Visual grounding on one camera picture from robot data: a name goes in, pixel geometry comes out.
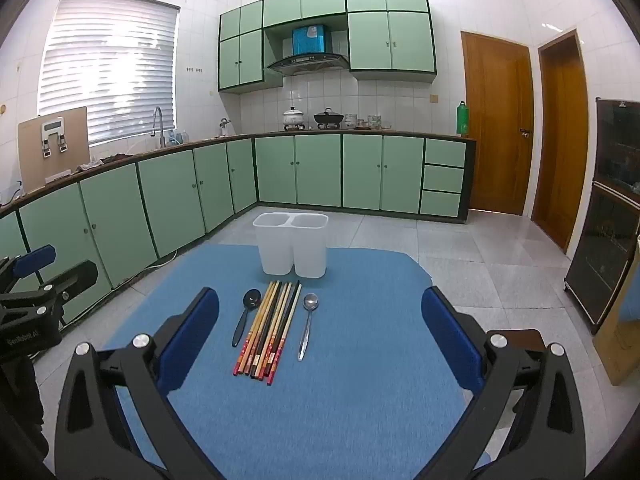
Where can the metal spoon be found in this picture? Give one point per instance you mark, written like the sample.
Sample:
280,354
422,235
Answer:
310,302

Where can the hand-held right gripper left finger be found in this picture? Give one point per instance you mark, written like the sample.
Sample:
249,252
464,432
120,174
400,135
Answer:
195,330

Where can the dark cloth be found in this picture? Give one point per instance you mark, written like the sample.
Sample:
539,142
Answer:
115,157

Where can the brown floor mat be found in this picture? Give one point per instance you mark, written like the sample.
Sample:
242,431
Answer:
527,340

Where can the green wall cabinets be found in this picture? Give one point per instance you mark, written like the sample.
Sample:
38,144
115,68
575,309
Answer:
390,42

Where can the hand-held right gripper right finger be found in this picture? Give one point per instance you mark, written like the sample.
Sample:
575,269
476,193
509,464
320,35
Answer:
450,335

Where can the metal kitchen faucet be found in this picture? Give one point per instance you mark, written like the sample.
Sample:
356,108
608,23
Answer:
161,130

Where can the dark glass-front cabinet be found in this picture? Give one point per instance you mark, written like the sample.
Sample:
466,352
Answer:
600,240

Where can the white cooking pot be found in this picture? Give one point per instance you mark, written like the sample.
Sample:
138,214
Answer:
293,118

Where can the row of mixed chopsticks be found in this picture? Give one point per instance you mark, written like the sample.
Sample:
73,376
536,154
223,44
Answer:
270,330

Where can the brown wooden door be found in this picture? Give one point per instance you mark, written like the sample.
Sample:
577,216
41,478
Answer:
560,150
495,125

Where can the white metal bracket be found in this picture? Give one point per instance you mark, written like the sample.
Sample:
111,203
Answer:
52,125

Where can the white window blinds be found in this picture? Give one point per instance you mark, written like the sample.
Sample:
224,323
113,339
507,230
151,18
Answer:
110,70

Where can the black plastic spoon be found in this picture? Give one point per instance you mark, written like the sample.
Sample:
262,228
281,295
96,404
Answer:
251,299

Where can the green base cabinets with counter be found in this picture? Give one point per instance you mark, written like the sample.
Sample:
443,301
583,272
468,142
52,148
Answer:
320,170

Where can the glass jar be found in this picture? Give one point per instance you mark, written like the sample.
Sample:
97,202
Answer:
374,121

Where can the black wok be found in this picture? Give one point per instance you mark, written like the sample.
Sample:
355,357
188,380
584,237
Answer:
329,119

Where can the blue-wrapped hood chimney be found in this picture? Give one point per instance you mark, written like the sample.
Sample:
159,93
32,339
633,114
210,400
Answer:
310,39

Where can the clear plastic bottle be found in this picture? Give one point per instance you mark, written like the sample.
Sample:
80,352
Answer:
172,138

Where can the blue felt table mat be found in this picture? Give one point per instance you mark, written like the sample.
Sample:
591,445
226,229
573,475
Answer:
350,410

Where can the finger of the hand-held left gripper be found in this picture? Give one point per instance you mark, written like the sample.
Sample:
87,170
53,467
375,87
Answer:
35,258
77,275

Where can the black range hood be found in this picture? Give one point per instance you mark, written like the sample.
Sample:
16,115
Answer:
307,63

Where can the green bottle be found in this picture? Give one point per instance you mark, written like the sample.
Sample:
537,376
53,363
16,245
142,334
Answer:
462,120

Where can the white two-compartment utensil holder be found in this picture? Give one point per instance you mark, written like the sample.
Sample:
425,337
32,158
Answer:
275,250

